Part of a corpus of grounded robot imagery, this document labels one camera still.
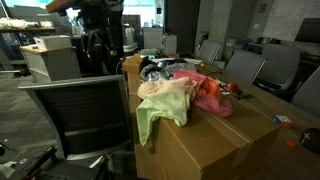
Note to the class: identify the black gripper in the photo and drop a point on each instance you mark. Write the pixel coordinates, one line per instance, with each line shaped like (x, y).
(95, 18)

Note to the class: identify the light green towel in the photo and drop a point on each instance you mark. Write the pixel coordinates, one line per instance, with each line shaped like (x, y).
(163, 106)

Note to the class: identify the pink shirt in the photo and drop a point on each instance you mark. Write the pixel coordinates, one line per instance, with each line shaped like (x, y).
(213, 103)

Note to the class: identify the small open cardboard box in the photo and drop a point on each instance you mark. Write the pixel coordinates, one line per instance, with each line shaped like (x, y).
(132, 64)

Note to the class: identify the white storage box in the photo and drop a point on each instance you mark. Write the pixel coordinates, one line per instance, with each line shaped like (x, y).
(53, 42)

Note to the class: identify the large closed cardboard box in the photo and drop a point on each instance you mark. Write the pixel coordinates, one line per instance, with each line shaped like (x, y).
(206, 146)

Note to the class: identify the white kettle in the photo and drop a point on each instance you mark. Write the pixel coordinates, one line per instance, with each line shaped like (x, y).
(129, 36)

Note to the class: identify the white cabinet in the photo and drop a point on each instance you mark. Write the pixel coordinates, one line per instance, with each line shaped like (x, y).
(50, 65)

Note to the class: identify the large crumpled clear plastic bag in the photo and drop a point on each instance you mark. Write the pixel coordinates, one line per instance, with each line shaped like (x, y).
(156, 71)

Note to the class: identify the white cloth pile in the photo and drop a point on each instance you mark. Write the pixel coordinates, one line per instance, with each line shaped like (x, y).
(16, 23)

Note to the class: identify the small yellow ball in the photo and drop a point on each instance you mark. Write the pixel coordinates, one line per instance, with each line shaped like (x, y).
(202, 65)

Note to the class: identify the grey padded chair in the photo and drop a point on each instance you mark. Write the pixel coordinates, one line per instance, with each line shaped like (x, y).
(245, 65)
(208, 51)
(308, 95)
(281, 65)

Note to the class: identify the black equipment rack orange clamps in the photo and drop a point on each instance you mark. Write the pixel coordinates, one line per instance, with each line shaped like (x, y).
(36, 164)

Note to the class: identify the red ball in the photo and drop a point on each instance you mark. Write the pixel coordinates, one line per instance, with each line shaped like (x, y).
(233, 87)

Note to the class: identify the rubik's cube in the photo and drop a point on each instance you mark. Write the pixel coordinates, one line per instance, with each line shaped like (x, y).
(282, 121)

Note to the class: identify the small orange disc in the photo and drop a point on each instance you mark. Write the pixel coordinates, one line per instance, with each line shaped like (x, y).
(291, 143)

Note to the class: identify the black ball with white cross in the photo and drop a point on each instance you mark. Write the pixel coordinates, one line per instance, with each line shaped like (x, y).
(311, 140)

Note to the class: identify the grey chair with silver frame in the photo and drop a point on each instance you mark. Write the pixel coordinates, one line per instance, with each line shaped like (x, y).
(83, 113)

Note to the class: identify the dark wall screen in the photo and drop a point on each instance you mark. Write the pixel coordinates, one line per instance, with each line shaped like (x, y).
(308, 30)

